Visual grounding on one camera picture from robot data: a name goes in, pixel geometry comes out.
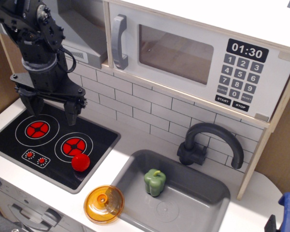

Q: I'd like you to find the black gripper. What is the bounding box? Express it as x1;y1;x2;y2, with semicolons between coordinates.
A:
10;57;86;126

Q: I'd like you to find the grey microwave door handle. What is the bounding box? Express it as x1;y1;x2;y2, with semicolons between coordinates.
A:
111;14;129;70

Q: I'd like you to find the white toy microwave door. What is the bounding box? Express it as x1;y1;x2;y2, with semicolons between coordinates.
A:
109;3;290;122

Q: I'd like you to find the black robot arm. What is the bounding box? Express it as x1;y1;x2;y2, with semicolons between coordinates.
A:
0;0;87;126

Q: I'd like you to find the black toy stove top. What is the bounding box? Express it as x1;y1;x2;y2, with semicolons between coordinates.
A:
0;103;120;194

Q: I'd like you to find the red toy tomato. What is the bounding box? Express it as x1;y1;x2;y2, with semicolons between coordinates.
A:
71;153;90;172

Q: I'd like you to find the grey toy range hood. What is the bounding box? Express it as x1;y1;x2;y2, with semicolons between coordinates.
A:
0;0;107;68

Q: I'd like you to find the grey toy oven front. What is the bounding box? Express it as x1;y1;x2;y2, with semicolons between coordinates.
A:
0;177;93;232

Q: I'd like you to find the orange transparent pot lid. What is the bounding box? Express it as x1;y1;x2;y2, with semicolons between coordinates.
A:
84;185;125;225

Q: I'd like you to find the green toy bell pepper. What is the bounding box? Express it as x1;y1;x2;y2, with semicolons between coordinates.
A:
144;169;166;197

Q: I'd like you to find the grey toy sink basin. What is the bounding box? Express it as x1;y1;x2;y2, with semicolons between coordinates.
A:
112;150;230;232

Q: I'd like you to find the dark grey toy faucet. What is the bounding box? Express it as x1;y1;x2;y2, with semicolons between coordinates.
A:
177;122;244;170

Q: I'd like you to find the black clamp piece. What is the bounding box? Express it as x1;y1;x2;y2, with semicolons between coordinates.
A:
264;215;277;232

